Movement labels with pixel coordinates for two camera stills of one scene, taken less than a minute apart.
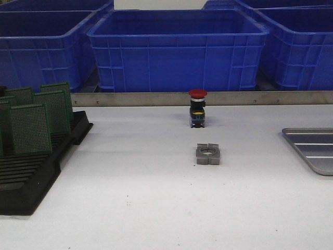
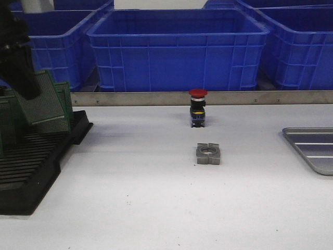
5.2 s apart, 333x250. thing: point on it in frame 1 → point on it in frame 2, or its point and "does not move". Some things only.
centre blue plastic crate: [203, 50] does not move
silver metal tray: [315, 145] does not move
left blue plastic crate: [40, 47] does not move
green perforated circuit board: [30, 132] → [46, 107]
